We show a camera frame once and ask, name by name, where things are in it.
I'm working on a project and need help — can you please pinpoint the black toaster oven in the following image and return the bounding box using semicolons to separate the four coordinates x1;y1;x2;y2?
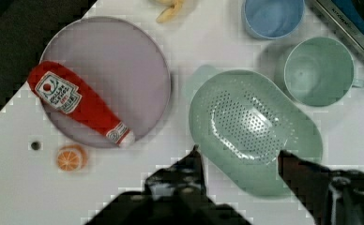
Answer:
309;0;364;61

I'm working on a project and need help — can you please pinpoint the peeled banana toy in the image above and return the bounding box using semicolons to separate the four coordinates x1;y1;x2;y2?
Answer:
154;0;186;23

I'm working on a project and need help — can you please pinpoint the orange slice toy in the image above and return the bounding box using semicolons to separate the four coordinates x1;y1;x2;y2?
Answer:
56;144;88;172

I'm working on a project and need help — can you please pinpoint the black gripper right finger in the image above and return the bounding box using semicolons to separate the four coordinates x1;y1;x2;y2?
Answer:
278;150;364;225

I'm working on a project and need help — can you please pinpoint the lilac round plate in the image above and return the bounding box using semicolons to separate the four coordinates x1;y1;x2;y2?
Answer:
40;17;172;141

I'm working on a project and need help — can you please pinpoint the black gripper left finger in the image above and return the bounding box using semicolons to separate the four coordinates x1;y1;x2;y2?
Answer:
144;144;207;206

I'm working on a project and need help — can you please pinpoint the red ketchup bottle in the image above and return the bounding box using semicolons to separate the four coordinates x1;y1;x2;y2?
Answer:
27;61;136;147

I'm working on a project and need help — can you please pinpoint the green plastic strainer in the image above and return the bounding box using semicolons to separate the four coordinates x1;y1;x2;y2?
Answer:
184;65;323;198

